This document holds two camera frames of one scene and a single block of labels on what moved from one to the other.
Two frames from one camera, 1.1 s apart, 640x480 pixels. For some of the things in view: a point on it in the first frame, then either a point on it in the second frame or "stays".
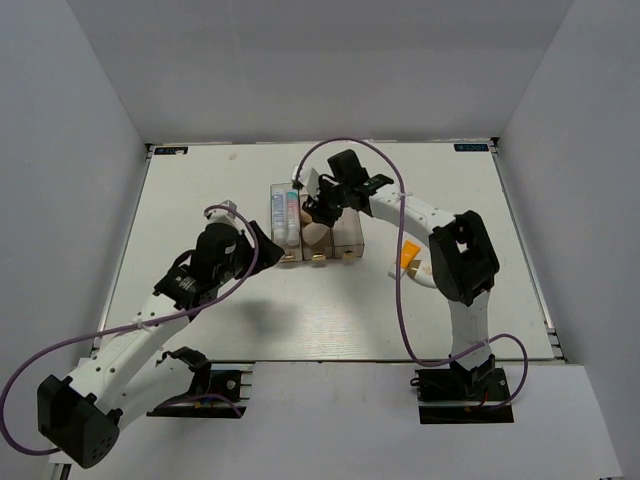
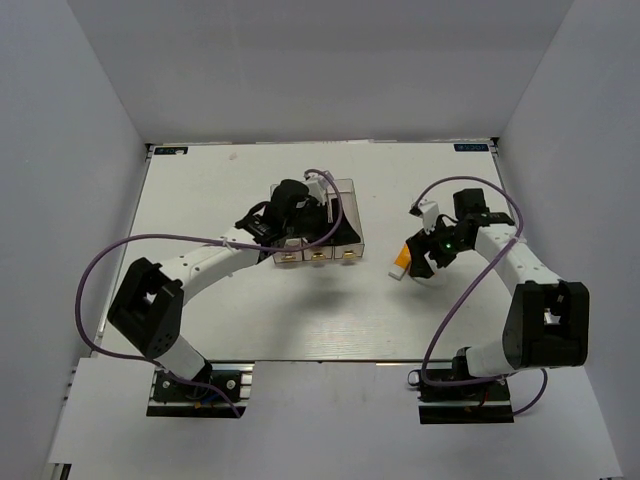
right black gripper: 323,214 → 419,245
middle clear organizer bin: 309,252 stays
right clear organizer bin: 347,235 stays
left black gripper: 268,251 → 322,212
